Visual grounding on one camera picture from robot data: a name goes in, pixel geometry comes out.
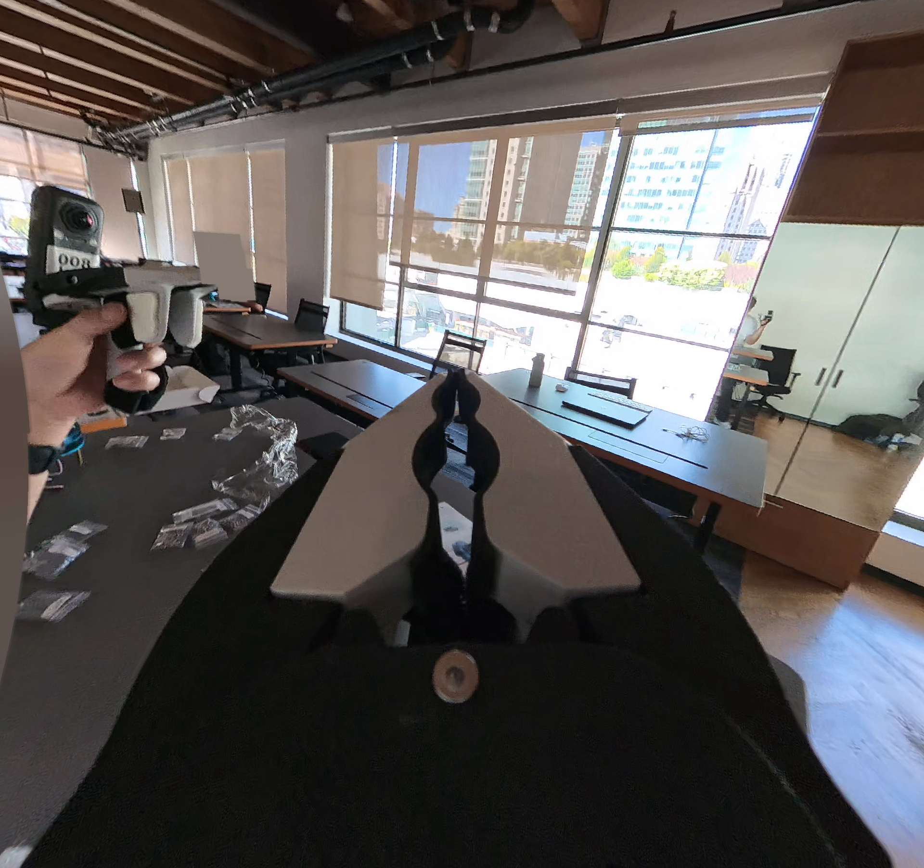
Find person's left hand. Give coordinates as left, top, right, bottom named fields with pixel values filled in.
left=20, top=303, right=168, bottom=447

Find black ceiling pipe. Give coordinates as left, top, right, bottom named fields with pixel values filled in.
left=94, top=0, right=539, bottom=154

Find tall wooden cabinet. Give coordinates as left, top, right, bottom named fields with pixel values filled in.
left=693, top=31, right=924, bottom=591

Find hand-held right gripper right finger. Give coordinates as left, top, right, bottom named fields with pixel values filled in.
left=451, top=370, right=642, bottom=641

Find dark grey desk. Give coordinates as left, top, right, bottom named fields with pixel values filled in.
left=0, top=395, right=362, bottom=847

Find large crumpled plastic wrap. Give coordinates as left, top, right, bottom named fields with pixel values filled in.
left=211, top=405, right=299, bottom=501

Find black wristband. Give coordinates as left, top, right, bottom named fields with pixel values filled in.
left=27, top=424, right=86, bottom=475

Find black laptop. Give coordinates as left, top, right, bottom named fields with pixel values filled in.
left=562, top=390, right=653, bottom=429

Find white panel board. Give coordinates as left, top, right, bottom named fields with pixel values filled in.
left=193, top=231, right=255, bottom=292

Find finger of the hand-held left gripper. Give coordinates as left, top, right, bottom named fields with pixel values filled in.
left=119, top=265, right=218, bottom=344
left=172, top=285, right=218, bottom=349

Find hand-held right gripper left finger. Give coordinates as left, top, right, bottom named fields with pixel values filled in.
left=270, top=370, right=463, bottom=649

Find long dark office desk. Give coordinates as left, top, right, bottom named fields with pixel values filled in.
left=278, top=359, right=768, bottom=551

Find black dining style chair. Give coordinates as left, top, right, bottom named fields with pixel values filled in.
left=563, top=366, right=638, bottom=400
left=431, top=329, right=488, bottom=378
left=292, top=298, right=332, bottom=364

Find wide beige window blind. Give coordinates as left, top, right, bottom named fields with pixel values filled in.
left=165, top=150, right=288, bottom=313

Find scattered small clear bags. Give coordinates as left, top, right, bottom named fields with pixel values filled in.
left=18, top=426, right=271, bottom=624

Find black rolling office chair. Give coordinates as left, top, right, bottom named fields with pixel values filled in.
left=751, top=345, right=801, bottom=421

